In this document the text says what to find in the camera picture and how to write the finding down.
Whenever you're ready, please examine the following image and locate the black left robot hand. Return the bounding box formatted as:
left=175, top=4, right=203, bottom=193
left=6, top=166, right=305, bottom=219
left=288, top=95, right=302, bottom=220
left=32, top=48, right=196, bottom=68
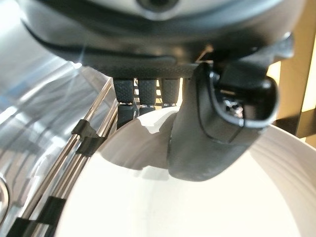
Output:
left=18, top=0, right=307, bottom=183

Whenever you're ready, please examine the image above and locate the white ceramic plate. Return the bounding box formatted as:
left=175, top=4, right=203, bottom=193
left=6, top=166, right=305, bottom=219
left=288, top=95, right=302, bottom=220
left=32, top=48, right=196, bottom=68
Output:
left=54, top=108, right=316, bottom=237

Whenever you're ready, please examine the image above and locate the stainless steel sink basin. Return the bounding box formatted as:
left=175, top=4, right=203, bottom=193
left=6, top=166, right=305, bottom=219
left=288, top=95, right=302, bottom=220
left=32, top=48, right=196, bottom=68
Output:
left=0, top=0, right=112, bottom=237

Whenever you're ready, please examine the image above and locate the chrome wire dish rack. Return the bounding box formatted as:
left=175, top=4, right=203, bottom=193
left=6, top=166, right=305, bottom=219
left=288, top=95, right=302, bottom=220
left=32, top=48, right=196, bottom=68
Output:
left=9, top=74, right=119, bottom=237

